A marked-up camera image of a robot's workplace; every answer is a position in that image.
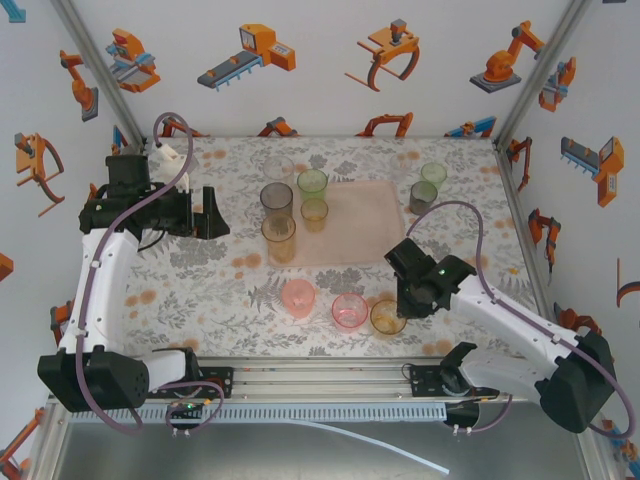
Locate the short grey plastic glass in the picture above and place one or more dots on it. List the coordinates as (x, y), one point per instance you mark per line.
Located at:
(423, 200)

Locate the white plastic strip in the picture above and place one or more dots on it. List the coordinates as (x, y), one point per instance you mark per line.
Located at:
(444, 470)

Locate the aluminium side rail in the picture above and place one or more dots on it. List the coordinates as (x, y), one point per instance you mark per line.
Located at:
(520, 225)

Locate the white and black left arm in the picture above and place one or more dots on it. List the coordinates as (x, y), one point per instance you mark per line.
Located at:
(107, 290)

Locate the tall grey plastic glass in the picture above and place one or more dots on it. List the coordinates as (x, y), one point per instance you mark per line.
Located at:
(276, 200)

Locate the tall orange plastic glass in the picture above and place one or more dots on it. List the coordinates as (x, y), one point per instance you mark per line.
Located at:
(278, 240)

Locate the aluminium front frame rails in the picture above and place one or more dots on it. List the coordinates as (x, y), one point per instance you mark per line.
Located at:
(310, 380)

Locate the green plastic glass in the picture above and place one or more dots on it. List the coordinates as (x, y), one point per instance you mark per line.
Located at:
(433, 175)
(312, 186)

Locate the pink frosted plastic glass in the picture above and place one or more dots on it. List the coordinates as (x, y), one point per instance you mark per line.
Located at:
(298, 300)

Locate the grey metal base plate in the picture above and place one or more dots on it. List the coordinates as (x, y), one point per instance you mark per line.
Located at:
(250, 455)

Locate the aluminium frame post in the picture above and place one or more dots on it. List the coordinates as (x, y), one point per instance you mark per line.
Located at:
(103, 75)
(539, 75)

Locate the floral tablecloth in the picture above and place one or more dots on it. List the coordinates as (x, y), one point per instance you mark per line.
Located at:
(280, 345)

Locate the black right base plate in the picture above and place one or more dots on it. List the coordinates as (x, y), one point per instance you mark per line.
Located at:
(422, 382)

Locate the pink transparent plastic glass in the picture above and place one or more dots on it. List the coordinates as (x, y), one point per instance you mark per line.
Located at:
(350, 312)

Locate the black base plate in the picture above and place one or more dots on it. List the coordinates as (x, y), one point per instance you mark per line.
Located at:
(422, 382)
(227, 375)

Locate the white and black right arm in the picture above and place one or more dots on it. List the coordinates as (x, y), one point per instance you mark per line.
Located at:
(510, 310)

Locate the pink rectangular tray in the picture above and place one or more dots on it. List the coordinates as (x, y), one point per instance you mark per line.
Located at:
(360, 230)

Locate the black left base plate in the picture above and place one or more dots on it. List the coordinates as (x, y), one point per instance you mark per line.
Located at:
(227, 375)

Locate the small circuit board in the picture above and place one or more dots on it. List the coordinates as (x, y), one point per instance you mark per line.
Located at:
(187, 407)

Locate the short orange plastic glass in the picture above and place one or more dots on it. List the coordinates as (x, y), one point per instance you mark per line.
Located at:
(385, 322)
(314, 216)

